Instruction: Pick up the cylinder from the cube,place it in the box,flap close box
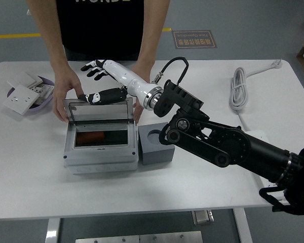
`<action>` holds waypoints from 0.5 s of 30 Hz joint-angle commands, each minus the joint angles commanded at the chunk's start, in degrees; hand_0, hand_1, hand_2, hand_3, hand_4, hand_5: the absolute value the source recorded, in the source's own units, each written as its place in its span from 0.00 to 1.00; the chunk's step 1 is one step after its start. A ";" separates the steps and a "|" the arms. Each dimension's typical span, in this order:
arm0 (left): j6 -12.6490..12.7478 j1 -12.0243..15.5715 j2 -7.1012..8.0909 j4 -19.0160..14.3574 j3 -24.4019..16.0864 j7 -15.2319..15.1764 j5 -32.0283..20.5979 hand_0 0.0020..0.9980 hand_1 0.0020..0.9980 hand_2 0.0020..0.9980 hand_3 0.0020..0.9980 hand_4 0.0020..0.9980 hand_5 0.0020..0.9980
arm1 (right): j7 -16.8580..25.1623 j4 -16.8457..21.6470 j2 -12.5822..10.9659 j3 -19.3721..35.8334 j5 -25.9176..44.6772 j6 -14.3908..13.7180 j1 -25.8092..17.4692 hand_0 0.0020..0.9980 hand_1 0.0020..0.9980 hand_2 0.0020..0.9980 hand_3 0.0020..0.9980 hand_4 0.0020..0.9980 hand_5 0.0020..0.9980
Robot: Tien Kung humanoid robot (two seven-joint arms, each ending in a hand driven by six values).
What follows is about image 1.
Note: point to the purple oval tray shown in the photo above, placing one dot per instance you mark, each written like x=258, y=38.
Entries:
x=46, y=103

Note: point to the person's right hand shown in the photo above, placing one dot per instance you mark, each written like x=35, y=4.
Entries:
x=63, y=88

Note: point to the white wall switch plate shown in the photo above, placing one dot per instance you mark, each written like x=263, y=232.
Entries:
x=24, y=79

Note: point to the person's left forearm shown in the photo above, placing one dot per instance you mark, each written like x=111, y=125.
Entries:
x=152, y=38

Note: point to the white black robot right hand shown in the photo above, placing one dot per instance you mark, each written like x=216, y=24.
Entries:
x=121, y=74

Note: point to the white multi-hole socket panel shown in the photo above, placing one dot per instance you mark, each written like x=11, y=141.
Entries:
x=44, y=92

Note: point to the metal bracket under table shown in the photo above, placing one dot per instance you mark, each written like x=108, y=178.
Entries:
x=202, y=217

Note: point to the white power strip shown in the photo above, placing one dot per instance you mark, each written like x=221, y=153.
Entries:
x=256, y=133

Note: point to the white table leg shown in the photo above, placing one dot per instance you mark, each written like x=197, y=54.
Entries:
x=52, y=231
x=243, y=227

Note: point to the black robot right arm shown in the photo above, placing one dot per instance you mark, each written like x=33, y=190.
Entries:
x=230, y=146

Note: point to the grey cube with round hole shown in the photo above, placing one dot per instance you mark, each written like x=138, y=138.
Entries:
x=154, y=154

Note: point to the orange cylinder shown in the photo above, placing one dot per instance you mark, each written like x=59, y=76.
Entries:
x=90, y=136

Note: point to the person's torso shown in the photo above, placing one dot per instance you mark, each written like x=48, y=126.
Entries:
x=101, y=25

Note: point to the person's left hand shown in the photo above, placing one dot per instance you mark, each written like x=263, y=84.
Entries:
x=142, y=73

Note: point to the person's right forearm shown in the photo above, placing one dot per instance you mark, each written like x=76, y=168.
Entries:
x=50, y=38

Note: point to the grey electrical box clear lid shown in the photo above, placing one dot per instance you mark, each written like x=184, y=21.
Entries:
x=98, y=158

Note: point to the metal base plate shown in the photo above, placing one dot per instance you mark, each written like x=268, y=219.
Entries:
x=139, y=238

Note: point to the white wall socket plate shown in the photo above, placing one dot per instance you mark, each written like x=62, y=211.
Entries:
x=20, y=99

